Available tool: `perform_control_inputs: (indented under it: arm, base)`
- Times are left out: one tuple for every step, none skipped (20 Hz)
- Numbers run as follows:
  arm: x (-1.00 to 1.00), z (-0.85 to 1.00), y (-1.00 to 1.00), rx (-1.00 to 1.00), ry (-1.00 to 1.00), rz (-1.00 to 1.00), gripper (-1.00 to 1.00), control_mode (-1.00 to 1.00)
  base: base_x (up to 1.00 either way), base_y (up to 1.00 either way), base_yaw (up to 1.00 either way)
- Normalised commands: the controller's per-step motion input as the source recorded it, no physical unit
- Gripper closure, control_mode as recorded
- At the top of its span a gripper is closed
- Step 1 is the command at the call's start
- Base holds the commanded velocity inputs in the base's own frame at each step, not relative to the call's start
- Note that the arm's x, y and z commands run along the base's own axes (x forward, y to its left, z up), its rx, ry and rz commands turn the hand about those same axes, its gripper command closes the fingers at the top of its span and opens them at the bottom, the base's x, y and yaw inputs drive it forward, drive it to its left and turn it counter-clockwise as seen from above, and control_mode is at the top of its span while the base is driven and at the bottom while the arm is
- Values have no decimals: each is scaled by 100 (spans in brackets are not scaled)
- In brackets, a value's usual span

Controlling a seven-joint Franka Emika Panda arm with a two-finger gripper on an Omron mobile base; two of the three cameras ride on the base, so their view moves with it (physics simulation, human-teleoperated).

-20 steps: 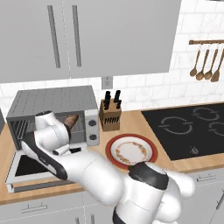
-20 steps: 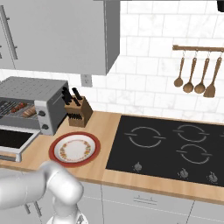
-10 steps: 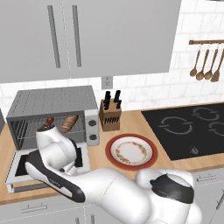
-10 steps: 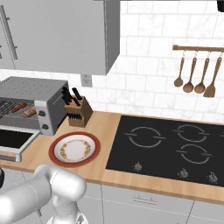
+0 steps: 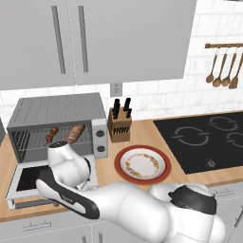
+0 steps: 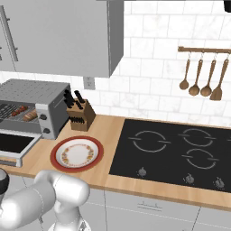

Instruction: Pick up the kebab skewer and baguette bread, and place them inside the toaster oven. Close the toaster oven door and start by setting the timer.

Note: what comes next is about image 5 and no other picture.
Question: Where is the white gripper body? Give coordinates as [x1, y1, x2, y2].
[77, 177, 99, 192]

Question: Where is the grey toaster oven knob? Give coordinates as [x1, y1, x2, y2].
[96, 143, 107, 154]
[95, 128, 106, 139]

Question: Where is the brown baguette bread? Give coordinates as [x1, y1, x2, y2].
[66, 123, 86, 145]

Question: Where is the kebab skewer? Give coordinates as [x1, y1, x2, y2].
[45, 126, 60, 146]

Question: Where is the toaster oven glass door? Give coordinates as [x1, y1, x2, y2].
[5, 154, 100, 211]

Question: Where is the metal toaster oven rack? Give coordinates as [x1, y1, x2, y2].
[12, 126, 93, 152]

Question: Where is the grey toaster oven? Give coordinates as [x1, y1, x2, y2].
[6, 92, 109, 164]

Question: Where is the grey base cupboard door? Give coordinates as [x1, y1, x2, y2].
[216, 193, 243, 243]

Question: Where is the red rimmed patterned plate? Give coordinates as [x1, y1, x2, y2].
[114, 144, 173, 186]

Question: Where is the wooden knife block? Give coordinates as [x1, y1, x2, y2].
[106, 107, 134, 143]

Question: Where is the black hob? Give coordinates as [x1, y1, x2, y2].
[153, 110, 243, 176]

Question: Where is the grey narrow drawer front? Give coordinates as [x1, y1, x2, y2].
[207, 182, 243, 199]

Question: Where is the wooden spoon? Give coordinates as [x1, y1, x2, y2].
[212, 47, 229, 88]
[205, 47, 219, 84]
[221, 47, 238, 88]

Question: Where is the wooden spatula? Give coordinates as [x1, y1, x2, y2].
[228, 47, 243, 90]

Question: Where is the grey drawer handle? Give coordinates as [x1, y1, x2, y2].
[22, 220, 53, 232]

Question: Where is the grey wall socket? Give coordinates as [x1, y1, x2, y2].
[110, 82, 123, 98]

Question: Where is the grey cupboard door handle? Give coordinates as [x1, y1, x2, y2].
[77, 5, 90, 74]
[50, 5, 67, 75]

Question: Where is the grey slanted cupboard handle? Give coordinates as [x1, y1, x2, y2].
[234, 208, 243, 228]

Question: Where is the wide grey wall cupboard door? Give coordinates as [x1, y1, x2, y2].
[66, 0, 198, 86]

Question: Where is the wooden utensil rail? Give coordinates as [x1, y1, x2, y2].
[204, 42, 243, 49]

